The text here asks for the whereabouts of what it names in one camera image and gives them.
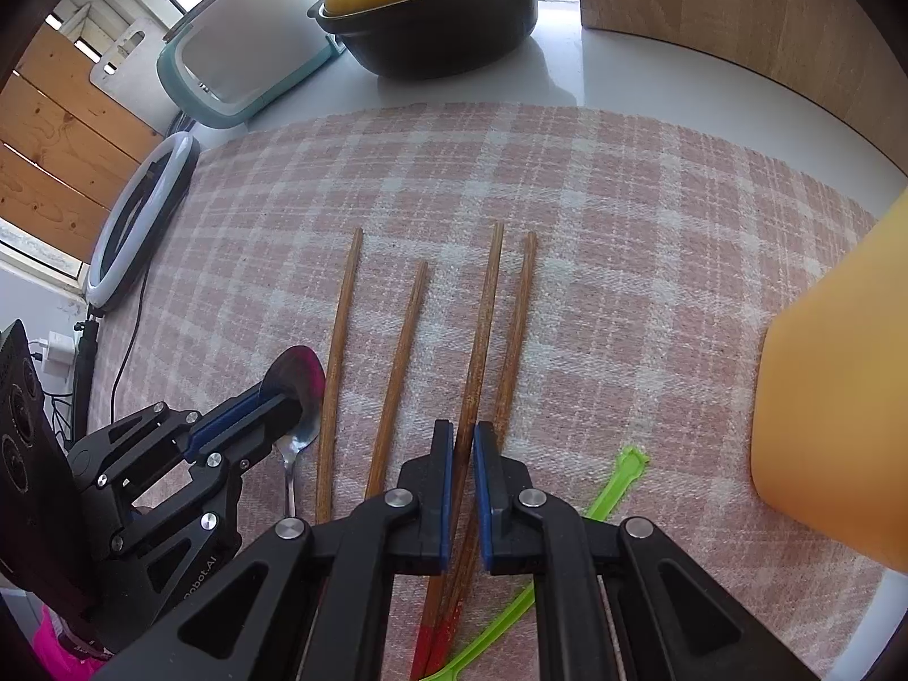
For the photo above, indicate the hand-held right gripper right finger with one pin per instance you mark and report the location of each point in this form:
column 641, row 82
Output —
column 484, row 496

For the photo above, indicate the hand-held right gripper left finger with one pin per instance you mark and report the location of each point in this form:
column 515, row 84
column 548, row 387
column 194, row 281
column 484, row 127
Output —
column 445, row 496

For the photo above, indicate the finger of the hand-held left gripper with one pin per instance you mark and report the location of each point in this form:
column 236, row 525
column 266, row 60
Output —
column 220, row 469
column 227, row 415

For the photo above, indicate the metal spoon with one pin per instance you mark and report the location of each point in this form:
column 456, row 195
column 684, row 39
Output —
column 294, row 372

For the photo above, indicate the yellow plastic container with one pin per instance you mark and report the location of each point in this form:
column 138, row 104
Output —
column 837, row 404

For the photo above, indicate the white power adapter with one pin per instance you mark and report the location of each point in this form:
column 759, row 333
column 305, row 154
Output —
column 57, row 355

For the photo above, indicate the plain wooden chopsticks pair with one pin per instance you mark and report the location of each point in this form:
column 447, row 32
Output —
column 397, row 383

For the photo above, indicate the green plastic stick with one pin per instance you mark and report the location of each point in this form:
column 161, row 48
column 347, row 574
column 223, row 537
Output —
column 610, row 489

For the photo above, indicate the pink plastic item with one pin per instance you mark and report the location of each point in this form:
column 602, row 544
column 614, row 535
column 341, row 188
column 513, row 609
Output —
column 57, row 652

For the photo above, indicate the pink plaid cloth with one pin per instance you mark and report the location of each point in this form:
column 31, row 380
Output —
column 603, row 262

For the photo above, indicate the orange wooden panel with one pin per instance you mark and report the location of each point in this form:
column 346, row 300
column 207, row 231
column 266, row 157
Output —
column 49, row 156

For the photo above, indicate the white cutting board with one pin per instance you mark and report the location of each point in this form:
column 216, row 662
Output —
column 135, row 78

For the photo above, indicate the teal and white rice cooker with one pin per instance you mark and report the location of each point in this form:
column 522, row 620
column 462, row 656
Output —
column 241, row 49

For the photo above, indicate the black ceramic pot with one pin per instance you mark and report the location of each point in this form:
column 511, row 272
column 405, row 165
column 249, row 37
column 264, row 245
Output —
column 440, row 35

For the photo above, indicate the light wooden board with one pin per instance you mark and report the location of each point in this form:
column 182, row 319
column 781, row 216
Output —
column 745, row 7

